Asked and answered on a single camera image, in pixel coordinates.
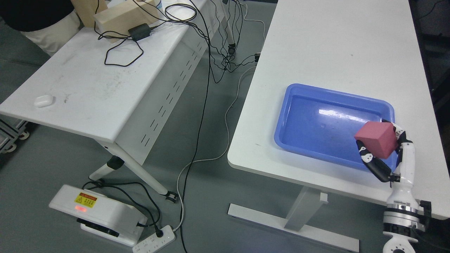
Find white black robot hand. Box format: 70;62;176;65
356;120;419;210

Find pink cube block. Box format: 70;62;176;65
354;121;398;160

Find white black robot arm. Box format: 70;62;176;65
383;200;432;253

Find blue plastic tray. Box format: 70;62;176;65
274;83;395;171

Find white desk with leg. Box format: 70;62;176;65
227;0;449;252

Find white power strip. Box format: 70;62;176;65
132;225;176;253

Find white folding table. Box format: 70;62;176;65
0;0;225;204

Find white power supply box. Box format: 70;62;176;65
49;184;148;247

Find black power adapter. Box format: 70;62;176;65
128;24;152;41

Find wooden box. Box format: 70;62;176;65
94;0;162;43

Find white earbuds case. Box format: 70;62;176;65
33;95;54;108

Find grey wheeled cart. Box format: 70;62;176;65
0;114;30;154

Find white cable on floor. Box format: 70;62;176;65
172;65;259;232

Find black cable on floor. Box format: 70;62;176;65
81;0;268;253

